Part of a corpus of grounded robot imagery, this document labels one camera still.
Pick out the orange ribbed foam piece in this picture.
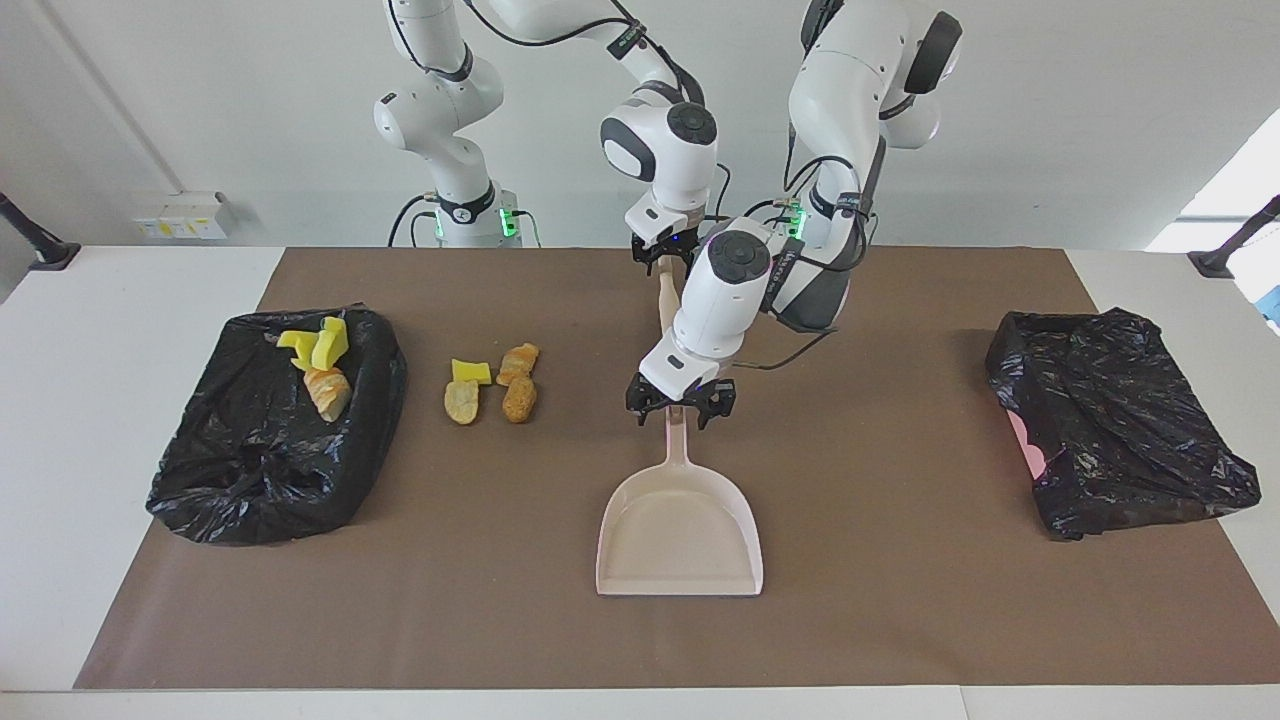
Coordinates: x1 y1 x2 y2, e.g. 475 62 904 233
496 343 542 387

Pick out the yellow sponge piece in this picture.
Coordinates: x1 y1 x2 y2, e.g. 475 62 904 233
276 330 323 372
311 316 350 370

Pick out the beige crusty foam chunk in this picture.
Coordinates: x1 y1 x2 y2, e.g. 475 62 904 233
302 366 354 422

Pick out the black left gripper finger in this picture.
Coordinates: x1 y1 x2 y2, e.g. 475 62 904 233
697 385 738 432
625 378 664 427

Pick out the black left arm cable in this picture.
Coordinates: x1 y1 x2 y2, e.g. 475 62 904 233
735 130 891 371

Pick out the black plastic trash bag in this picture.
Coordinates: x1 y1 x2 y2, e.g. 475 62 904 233
146 305 409 547
985 308 1263 542

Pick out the black camera stand clamp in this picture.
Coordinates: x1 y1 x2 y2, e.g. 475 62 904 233
1187 194 1280 280
0 192 82 272

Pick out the white wall socket box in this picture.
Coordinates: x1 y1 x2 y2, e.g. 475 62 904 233
133 191 230 242

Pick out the beige plastic dustpan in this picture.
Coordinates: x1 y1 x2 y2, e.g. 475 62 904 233
595 400 765 599

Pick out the pale beige foam piece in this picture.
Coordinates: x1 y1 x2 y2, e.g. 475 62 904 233
443 379 482 427

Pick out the beige brush with black bristles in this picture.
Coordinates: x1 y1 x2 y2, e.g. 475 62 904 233
654 262 683 343

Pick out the brown paper table mat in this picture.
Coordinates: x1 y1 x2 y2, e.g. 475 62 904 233
73 246 1280 691

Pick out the pink plastic bin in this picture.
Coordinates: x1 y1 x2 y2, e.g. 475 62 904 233
1005 408 1049 481

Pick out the black base cable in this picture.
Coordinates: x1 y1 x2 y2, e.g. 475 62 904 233
387 193 441 248

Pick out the brown cork-like foam piece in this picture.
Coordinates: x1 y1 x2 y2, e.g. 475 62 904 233
501 376 539 425

